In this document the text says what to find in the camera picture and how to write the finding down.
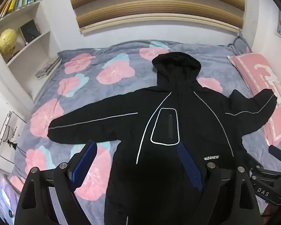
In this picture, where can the wooden slatted headboard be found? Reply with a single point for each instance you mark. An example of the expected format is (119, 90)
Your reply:
(154, 2)

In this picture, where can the white wall drawing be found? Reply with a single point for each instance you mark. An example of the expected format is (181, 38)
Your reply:
(10, 131)

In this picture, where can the colourful printed board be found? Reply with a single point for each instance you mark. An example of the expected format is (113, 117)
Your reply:
(5, 192)

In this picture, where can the yellow globe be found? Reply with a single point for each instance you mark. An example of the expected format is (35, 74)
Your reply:
(7, 41)

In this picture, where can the black box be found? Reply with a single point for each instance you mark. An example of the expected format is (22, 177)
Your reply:
(30, 31)

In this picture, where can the grey floral blanket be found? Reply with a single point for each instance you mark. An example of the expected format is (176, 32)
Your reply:
(103, 93)

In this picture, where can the stack of books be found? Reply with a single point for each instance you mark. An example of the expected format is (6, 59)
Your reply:
(49, 68)

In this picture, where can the pink pillow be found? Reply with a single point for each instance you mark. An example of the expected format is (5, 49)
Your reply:
(255, 75)

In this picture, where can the black hooded jacket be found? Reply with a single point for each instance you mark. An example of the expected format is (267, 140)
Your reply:
(178, 112)

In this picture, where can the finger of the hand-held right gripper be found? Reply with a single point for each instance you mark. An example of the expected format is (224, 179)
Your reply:
(277, 153)

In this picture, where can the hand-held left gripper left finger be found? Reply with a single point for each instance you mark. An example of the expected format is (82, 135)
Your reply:
(82, 163)

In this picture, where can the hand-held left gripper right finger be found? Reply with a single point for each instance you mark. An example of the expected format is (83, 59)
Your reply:
(192, 170)

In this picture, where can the white bookshelf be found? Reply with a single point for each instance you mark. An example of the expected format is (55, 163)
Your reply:
(41, 23)

